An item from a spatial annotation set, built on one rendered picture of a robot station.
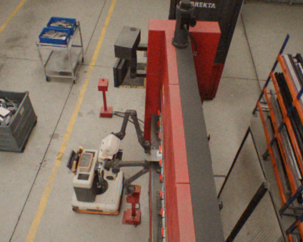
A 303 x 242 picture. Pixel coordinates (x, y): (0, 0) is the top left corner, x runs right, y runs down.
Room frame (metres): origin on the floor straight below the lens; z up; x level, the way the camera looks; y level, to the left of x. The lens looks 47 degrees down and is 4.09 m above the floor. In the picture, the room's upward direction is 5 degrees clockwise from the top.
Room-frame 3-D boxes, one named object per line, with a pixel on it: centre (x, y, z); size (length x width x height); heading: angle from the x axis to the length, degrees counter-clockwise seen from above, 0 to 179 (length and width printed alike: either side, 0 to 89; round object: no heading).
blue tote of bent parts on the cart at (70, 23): (5.27, 1.98, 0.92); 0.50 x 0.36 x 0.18; 89
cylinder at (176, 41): (2.76, -0.26, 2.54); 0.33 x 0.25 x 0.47; 4
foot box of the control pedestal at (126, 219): (1.79, 0.20, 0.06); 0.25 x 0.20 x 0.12; 89
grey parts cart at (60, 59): (5.02, 1.99, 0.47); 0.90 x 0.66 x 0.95; 179
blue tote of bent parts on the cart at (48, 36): (4.85, 2.00, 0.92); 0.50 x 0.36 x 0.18; 89
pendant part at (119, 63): (3.42, 0.52, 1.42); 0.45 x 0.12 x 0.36; 171
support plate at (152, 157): (2.22, -0.02, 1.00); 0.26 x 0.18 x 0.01; 94
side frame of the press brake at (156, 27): (3.21, -0.28, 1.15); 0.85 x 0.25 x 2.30; 94
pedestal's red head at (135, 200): (1.79, 0.17, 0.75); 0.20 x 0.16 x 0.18; 179
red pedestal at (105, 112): (3.81, 0.91, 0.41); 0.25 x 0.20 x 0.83; 94
